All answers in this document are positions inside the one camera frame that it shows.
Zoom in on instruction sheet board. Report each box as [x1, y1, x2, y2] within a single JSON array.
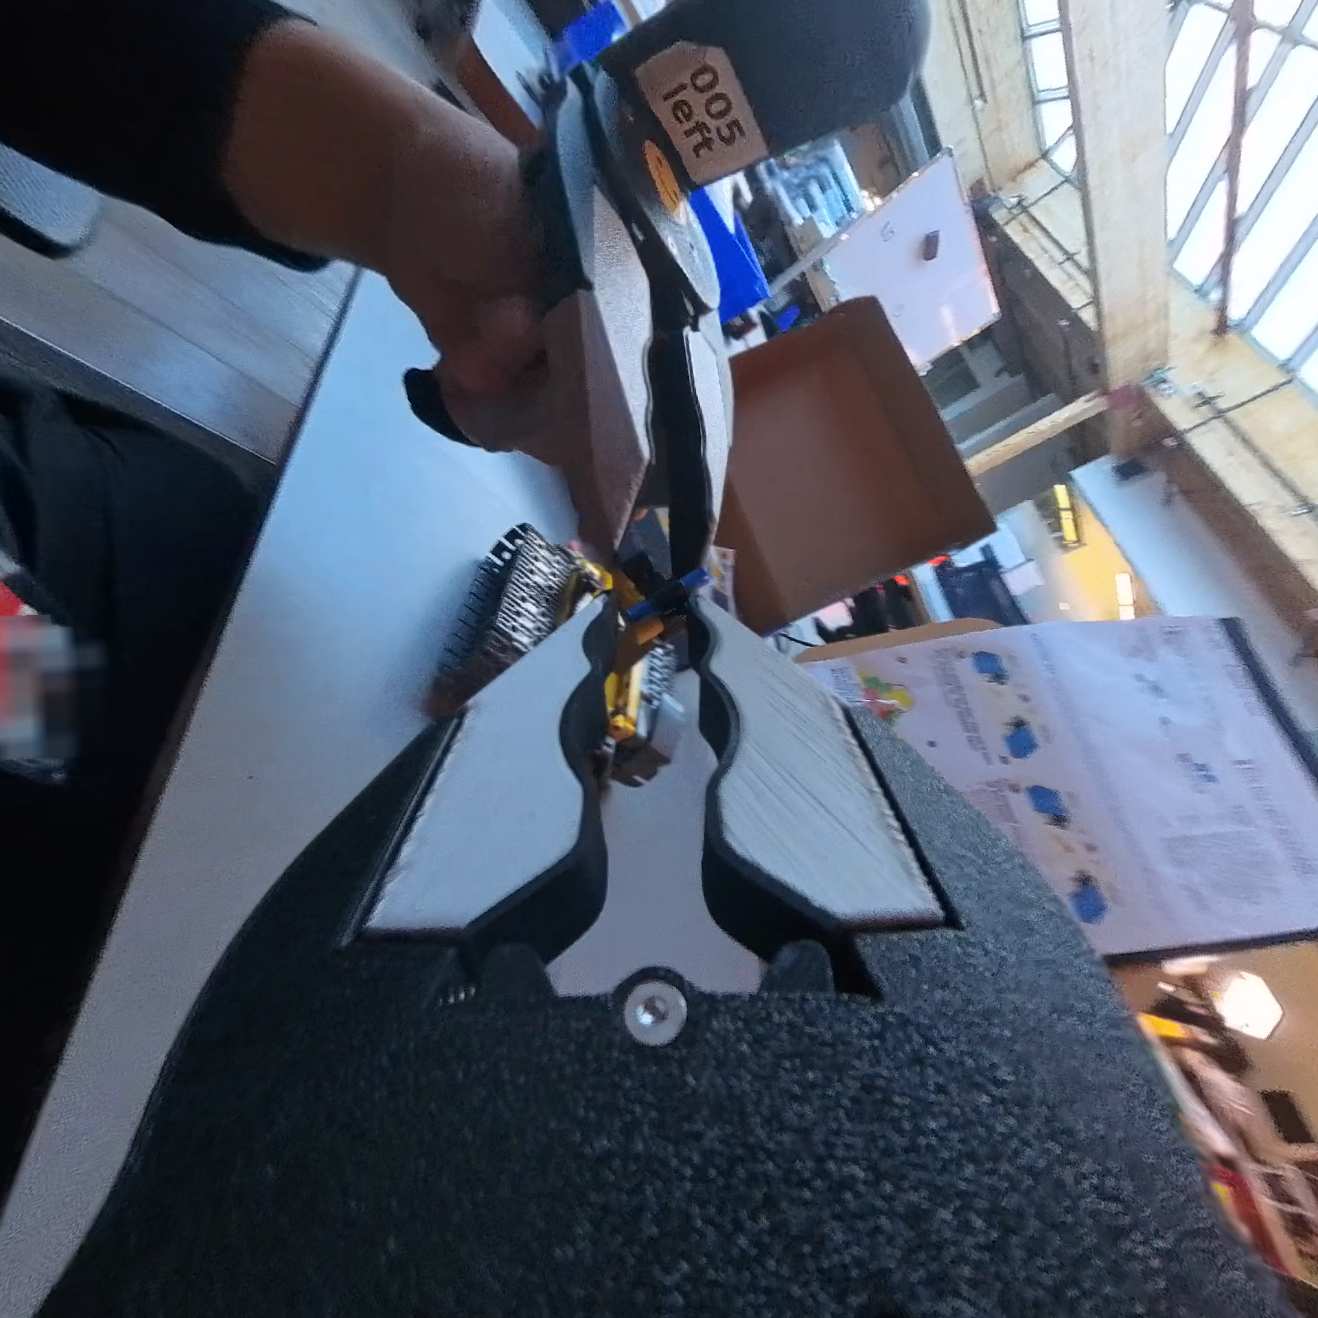
[[794, 613, 1318, 965]]

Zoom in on open cardboard box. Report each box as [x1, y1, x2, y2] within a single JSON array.
[[711, 295, 1002, 638]]

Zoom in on yellow grey toy bulldozer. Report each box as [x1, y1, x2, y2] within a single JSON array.
[[427, 521, 726, 790]]

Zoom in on white whiteboard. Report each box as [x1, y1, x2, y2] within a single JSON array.
[[814, 148, 1006, 374]]

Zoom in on grey desk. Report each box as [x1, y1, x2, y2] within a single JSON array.
[[0, 267, 908, 1278]]

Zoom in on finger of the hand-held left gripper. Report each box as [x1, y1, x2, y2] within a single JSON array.
[[655, 304, 737, 582], [552, 201, 671, 572]]

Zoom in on person's left forearm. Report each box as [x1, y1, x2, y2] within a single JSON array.
[[217, 16, 541, 314]]

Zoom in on person's left hand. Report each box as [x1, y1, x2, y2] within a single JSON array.
[[391, 123, 603, 458]]

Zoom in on person's dark blue jacket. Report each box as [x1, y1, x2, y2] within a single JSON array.
[[0, 0, 342, 1154]]

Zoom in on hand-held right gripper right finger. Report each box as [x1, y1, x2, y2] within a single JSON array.
[[700, 608, 945, 957]]

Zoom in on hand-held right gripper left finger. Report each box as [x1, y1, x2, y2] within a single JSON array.
[[367, 609, 615, 957]]

